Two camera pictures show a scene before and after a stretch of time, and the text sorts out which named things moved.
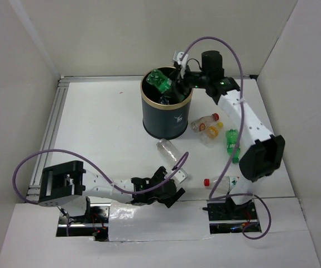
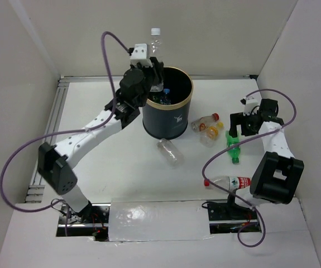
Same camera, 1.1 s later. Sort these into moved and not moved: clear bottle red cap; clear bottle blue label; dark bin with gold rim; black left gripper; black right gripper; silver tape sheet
Moved: black right gripper; black left gripper
Not moved: clear bottle red cap; silver tape sheet; clear bottle blue label; dark bin with gold rim
